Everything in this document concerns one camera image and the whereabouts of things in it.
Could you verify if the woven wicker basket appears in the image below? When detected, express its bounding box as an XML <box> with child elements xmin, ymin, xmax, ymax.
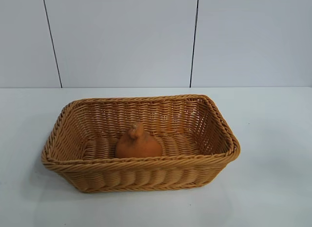
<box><xmin>40</xmin><ymin>94</ymin><xmax>242</xmax><ymax>194</ymax></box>

